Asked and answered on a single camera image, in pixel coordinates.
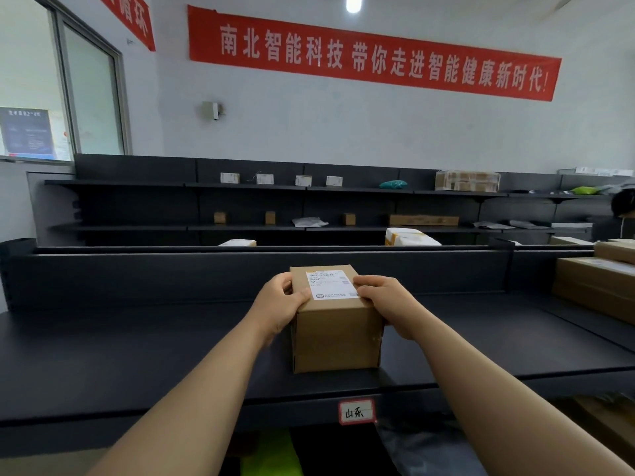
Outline small cardboard box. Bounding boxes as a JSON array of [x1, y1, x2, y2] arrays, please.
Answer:
[[593, 240, 635, 265]]

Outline black wall shelf unit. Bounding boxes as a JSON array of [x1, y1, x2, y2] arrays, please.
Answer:
[[27, 153, 635, 247]]

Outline short red banner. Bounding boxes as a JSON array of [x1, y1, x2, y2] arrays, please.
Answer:
[[95, 0, 156, 52]]

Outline large flat cardboard box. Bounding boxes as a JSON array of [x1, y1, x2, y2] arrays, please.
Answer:
[[552, 257, 635, 327]]

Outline plastic wrapped cardboard box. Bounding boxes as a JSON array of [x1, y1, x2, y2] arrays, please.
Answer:
[[435, 170, 501, 193]]

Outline dark grey sorting shelf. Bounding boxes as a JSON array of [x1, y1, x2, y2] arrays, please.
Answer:
[[0, 238, 635, 459]]

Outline white parcel with yellow tape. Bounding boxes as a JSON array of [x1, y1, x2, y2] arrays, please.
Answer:
[[384, 227, 442, 247]]

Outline person's right forearm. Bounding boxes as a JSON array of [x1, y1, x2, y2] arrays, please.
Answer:
[[406, 312, 635, 476]]

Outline dark blue poster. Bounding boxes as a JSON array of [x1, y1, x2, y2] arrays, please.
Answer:
[[0, 107, 56, 160]]

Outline flat white boxes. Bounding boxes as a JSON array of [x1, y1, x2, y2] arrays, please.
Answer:
[[558, 166, 635, 177]]

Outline brown cardboard carton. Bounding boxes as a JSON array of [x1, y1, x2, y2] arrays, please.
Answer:
[[556, 394, 635, 466]]

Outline aluminium frame window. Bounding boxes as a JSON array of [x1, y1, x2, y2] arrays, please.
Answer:
[[0, 0, 133, 165]]

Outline red framed shelf label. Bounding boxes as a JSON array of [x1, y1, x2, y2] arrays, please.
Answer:
[[338, 399, 377, 426]]

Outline cardboard box with white label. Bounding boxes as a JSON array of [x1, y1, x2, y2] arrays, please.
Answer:
[[290, 265, 386, 375]]

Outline long red banner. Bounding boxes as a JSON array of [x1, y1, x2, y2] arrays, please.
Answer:
[[187, 5, 563, 102]]

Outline long flat cardboard box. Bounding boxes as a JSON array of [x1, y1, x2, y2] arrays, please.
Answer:
[[388, 214, 460, 227]]

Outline person's left forearm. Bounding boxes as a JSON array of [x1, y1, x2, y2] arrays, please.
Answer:
[[85, 317, 279, 476]]

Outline person's right hand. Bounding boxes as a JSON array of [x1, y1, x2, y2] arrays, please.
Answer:
[[353, 275, 429, 341]]

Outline person's left hand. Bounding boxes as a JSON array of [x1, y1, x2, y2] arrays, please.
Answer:
[[246, 272, 312, 348]]

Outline grey plastic sack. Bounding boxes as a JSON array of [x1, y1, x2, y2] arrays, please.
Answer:
[[375, 416, 489, 476]]

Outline bright green bag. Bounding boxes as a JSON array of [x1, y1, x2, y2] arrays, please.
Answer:
[[240, 429, 304, 476]]

